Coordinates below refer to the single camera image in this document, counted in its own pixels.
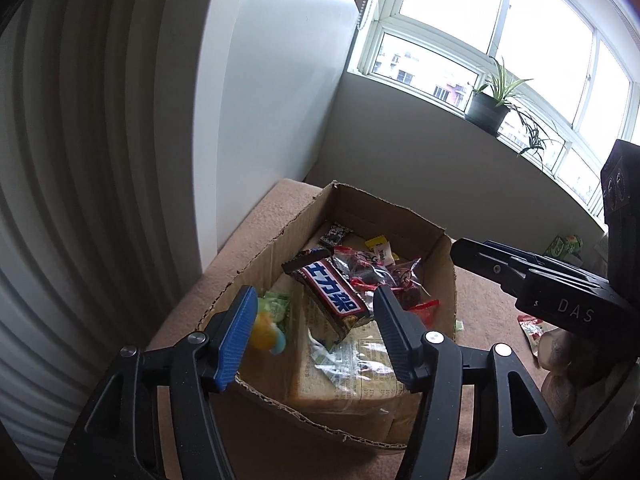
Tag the red green snack packet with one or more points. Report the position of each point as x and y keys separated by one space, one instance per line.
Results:
x=532 y=330

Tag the black white patterned packet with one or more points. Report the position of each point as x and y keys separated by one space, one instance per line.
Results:
x=336 y=234

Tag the clear red-edged dried fruit packet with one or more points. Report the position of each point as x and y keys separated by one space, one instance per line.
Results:
x=357 y=262
x=407 y=285

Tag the light green snack packet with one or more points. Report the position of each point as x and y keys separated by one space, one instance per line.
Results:
x=277 y=305

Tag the green snack carton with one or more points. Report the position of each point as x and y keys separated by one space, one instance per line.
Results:
x=564 y=246

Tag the white-framed window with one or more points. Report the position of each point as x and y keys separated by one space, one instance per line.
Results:
x=540 y=20

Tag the person's right hand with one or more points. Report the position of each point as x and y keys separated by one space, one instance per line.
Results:
x=562 y=375

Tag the cardboard box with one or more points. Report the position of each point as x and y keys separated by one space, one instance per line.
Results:
x=350 y=210

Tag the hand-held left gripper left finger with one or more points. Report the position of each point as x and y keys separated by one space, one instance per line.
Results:
x=237 y=335

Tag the yellow blue candy packet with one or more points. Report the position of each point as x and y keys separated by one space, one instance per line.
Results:
x=267 y=335

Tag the small green candy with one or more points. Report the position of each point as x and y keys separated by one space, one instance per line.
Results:
x=458 y=328

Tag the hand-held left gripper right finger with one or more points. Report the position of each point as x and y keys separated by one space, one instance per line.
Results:
x=395 y=335

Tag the potted spider plant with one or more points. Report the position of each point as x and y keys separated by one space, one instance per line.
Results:
x=487 y=110

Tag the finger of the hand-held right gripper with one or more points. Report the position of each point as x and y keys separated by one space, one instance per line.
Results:
x=545 y=262
x=480 y=260

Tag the clear-wrapped sliced bread packet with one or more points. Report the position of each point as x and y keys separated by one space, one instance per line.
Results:
x=345 y=375

